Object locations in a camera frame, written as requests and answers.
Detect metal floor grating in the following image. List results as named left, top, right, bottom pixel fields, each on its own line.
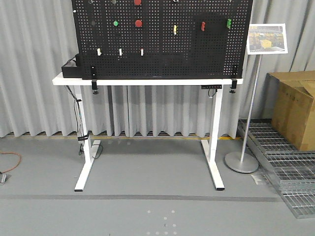
left=247, top=119, right=315, bottom=218

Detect left white rocker switch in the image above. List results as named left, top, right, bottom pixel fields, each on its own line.
left=97, top=48, right=102, bottom=56

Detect red push button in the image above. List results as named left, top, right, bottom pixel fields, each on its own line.
left=135, top=20, right=143, bottom=28
left=134, top=0, right=142, bottom=6

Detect green toggle switch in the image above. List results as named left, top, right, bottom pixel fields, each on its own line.
left=226, top=18, right=232, bottom=29

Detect black desk clamp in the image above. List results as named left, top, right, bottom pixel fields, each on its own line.
left=229, top=64, right=238, bottom=94
left=91, top=65, right=98, bottom=95

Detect cables along desk leg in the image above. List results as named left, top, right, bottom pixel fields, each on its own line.
left=65, top=85, right=104, bottom=160

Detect white standing desk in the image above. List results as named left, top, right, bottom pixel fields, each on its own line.
left=52, top=72, right=244, bottom=193

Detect metal sign stand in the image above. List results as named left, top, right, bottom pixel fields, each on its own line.
left=224, top=23, right=288, bottom=174

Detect metal floor bracket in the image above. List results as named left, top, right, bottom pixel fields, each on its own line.
left=0, top=173, right=11, bottom=185

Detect lower red push button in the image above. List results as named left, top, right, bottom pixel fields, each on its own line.
left=135, top=20, right=143, bottom=28

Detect yellow toggle switch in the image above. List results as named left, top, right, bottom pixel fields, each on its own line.
left=173, top=25, right=177, bottom=35

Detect desk height control panel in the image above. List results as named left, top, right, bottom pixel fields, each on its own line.
left=201, top=85, right=222, bottom=89

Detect left black desk clamp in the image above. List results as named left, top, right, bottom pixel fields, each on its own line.
left=91, top=65, right=98, bottom=95

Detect right black desk clamp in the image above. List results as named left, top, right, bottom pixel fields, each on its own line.
left=229, top=64, right=238, bottom=94

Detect grey curtain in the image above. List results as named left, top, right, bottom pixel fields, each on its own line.
left=0, top=0, right=315, bottom=137

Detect cardboard box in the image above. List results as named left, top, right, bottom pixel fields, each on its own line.
left=269, top=70, right=315, bottom=151

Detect black perforated pegboard panel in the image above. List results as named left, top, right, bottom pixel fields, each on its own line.
left=72, top=0, right=253, bottom=80

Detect black box on desk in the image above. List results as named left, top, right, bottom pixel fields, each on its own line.
left=62, top=54, right=83, bottom=78

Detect orange cable on floor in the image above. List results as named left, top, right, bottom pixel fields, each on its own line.
left=0, top=151, right=23, bottom=174

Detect upper red push button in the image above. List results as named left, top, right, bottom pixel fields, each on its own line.
left=134, top=0, right=142, bottom=6

